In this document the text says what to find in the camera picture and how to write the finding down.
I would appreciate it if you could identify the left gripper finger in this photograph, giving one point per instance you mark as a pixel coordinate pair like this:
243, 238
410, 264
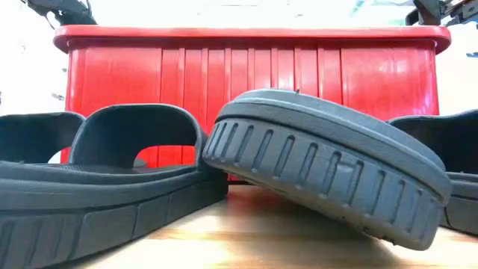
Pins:
78, 19

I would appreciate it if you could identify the red plastic bin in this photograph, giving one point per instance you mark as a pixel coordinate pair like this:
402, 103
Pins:
261, 63

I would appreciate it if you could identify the black slide sandal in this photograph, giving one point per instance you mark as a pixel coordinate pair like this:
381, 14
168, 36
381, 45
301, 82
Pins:
317, 149
93, 209
459, 145
33, 138

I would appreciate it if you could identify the dark wall item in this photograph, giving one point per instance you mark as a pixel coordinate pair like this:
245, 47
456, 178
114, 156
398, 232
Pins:
59, 97

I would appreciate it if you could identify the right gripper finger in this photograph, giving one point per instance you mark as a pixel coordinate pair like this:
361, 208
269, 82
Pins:
427, 11

